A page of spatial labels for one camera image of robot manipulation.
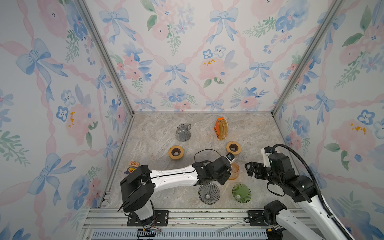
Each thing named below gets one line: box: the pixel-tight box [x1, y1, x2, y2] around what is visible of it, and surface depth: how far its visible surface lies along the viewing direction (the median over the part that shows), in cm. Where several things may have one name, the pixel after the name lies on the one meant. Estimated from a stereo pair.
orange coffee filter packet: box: [214, 117, 229, 141], surface depth 104 cm
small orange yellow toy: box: [124, 161, 140, 175], surface depth 93 cm
